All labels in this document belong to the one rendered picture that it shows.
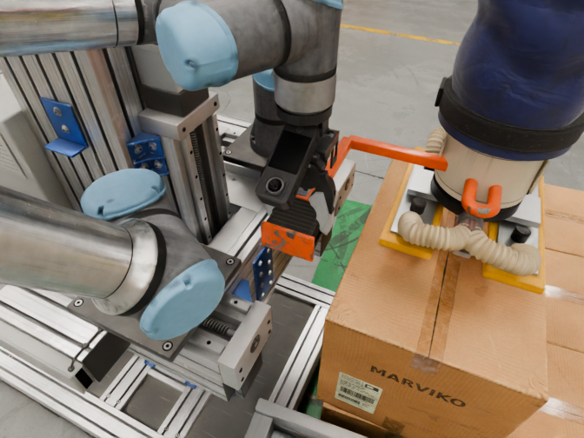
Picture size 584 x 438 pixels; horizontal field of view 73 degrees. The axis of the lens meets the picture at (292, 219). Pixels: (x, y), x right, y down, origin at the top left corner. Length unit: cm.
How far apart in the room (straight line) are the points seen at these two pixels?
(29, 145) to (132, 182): 41
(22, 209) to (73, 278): 8
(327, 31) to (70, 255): 34
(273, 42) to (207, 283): 28
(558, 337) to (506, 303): 56
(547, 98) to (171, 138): 60
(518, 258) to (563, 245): 102
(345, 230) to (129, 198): 179
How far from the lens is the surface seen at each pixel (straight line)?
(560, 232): 180
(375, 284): 87
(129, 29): 49
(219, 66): 39
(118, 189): 61
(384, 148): 79
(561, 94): 68
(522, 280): 80
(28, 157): 100
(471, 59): 68
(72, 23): 48
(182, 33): 39
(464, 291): 91
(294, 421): 107
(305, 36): 44
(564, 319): 152
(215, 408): 153
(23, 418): 201
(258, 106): 97
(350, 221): 233
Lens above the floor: 163
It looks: 45 degrees down
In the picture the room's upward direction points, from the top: straight up
